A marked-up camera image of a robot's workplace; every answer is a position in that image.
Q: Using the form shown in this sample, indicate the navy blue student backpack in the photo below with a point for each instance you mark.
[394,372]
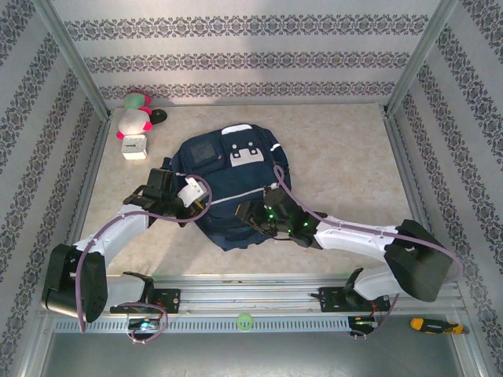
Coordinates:
[220,173]

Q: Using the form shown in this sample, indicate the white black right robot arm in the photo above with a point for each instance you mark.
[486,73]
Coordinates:
[349,235]

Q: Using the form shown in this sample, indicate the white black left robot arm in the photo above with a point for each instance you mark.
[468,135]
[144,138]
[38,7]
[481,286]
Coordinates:
[118,235]

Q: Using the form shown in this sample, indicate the white square alarm clock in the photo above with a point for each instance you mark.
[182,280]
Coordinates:
[134,147]

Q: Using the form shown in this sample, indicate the small black round object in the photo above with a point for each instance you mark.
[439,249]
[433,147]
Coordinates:
[159,116]

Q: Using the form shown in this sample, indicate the white pink green plush toy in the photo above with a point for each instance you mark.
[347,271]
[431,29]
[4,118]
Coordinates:
[131,121]

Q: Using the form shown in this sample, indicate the small circuit board green light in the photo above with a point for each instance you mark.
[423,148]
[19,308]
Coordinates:
[144,324]
[363,323]

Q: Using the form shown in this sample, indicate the yellow black screwdriver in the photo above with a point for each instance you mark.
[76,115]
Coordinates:
[436,326]

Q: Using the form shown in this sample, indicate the aluminium side rail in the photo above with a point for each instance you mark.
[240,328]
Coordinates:
[408,173]
[92,173]

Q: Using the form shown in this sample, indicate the aluminium mounting rail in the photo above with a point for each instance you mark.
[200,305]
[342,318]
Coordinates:
[251,300]

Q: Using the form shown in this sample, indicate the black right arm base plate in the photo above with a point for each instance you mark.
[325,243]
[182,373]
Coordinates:
[330,300]

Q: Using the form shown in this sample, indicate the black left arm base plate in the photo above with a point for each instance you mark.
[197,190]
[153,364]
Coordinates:
[171,300]

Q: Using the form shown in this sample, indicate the aluminium frame post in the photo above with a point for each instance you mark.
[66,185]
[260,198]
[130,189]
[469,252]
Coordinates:
[70,55]
[420,55]

